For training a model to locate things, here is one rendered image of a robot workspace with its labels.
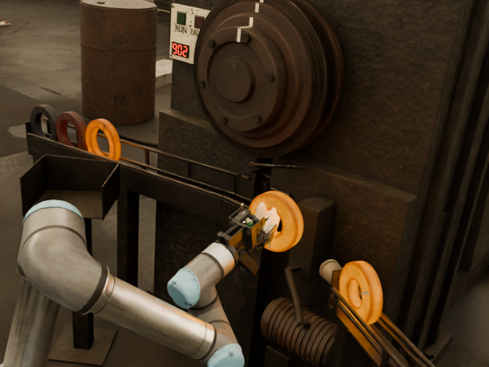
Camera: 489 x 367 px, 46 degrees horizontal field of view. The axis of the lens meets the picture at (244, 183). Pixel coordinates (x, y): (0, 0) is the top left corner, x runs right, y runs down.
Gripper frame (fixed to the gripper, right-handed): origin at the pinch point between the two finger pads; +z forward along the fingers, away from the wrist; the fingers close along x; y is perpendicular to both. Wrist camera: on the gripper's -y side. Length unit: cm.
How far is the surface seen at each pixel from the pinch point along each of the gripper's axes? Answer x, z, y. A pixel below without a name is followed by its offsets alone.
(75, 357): 70, -33, -79
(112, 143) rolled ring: 89, 17, -20
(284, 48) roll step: 14.4, 24.8, 31.9
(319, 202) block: 0.5, 21.2, -10.4
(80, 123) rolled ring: 109, 18, -19
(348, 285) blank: -20.8, 1.4, -14.1
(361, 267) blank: -23.8, 1.8, -6.3
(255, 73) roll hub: 20.0, 19.2, 25.6
